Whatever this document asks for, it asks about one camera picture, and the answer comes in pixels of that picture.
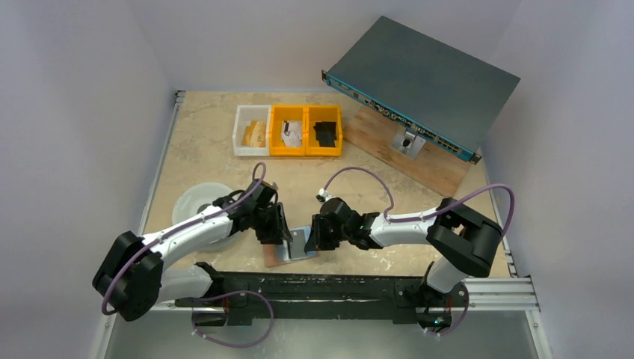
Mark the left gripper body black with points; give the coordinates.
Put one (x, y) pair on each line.
(268, 224)

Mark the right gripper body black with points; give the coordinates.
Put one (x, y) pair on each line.
(323, 231)

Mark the brown leather card holder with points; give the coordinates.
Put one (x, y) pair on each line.
(273, 255)

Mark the dark grey card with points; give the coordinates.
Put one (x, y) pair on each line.
(296, 248)

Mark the silver white card with portrait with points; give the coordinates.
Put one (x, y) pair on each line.
(292, 134)

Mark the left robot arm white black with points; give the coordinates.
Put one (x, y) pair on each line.
(134, 273)

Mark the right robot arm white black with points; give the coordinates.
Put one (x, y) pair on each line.
(466, 240)

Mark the gold cards in white bin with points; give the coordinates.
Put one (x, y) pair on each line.
(255, 134)

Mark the black card in yellow bin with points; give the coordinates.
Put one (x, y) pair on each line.
(326, 133)

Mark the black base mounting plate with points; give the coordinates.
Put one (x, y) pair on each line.
(241, 297)

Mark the white tape roll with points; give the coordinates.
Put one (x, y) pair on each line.
(193, 201)

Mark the plywood board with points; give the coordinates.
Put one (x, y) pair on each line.
(434, 168)

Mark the middle yellow plastic bin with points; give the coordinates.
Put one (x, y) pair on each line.
(280, 113)

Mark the yellow plastic bin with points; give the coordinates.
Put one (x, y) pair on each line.
(280, 113)
(316, 113)

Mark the right yellow plastic bin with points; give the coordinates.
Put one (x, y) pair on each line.
(316, 113)

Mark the white plastic bin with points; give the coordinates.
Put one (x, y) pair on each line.
(244, 115)

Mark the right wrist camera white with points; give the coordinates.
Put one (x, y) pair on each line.
(324, 195)

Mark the metal mounting bracket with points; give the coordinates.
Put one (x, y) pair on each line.
(408, 143)

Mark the blue grey network switch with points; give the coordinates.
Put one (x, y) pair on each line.
(437, 92)

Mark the aluminium frame rail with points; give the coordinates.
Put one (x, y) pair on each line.
(502, 294)

